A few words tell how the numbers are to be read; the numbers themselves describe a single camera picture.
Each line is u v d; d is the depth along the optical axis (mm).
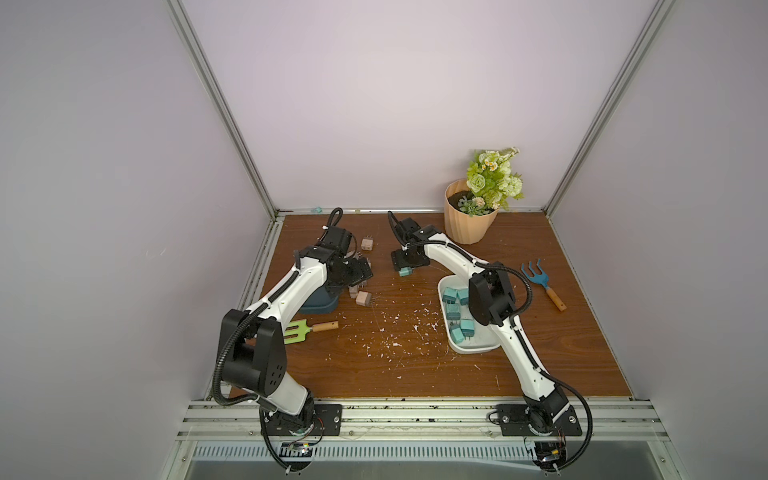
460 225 1007
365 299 925
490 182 922
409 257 928
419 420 744
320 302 882
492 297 633
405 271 998
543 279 1004
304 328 888
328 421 734
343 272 740
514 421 729
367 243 1092
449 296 921
